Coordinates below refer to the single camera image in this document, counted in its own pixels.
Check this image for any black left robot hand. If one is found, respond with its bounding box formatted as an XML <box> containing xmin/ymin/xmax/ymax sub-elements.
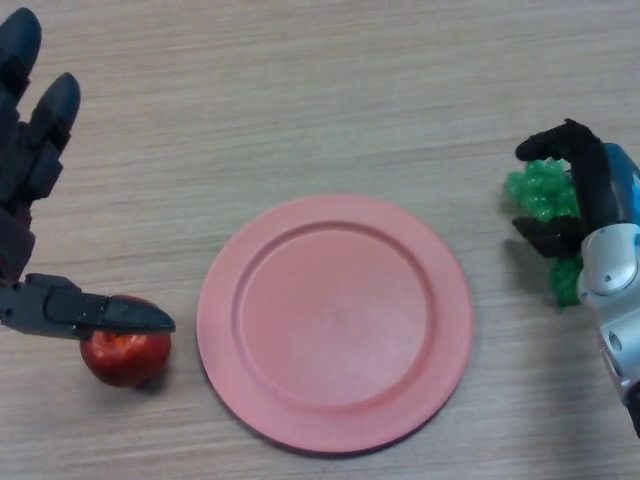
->
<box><xmin>0</xmin><ymin>7</ymin><xmax>177</xmax><ymax>342</ymax></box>

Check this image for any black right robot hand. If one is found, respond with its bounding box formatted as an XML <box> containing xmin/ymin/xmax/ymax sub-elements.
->
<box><xmin>512</xmin><ymin>118</ymin><xmax>640</xmax><ymax>262</ymax></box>

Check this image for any green grapes bunch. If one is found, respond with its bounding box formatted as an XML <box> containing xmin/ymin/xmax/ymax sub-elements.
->
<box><xmin>501</xmin><ymin>157</ymin><xmax>584</xmax><ymax>311</ymax></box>

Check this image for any pink round plate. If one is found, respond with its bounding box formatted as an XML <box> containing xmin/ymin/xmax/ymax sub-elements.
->
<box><xmin>196</xmin><ymin>193</ymin><xmax>475</xmax><ymax>455</ymax></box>

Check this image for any red apple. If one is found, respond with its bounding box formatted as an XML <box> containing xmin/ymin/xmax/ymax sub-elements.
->
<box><xmin>79</xmin><ymin>294</ymin><xmax>173</xmax><ymax>389</ymax></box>

